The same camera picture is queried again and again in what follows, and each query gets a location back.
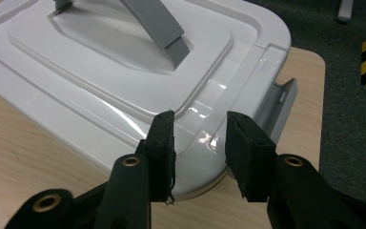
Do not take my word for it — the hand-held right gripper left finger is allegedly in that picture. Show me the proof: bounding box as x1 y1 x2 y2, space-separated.
143 110 176 203

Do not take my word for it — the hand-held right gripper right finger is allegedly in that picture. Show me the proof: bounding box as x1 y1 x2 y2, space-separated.
224 111 277 203

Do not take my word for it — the translucent grey storage box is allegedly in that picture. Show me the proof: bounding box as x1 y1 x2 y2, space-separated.
254 78 298 145

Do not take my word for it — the white lid with grey handle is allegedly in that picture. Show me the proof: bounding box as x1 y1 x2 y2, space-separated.
0 0 293 201

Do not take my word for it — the white metal stand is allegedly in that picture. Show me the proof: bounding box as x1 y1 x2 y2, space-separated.
336 0 355 24

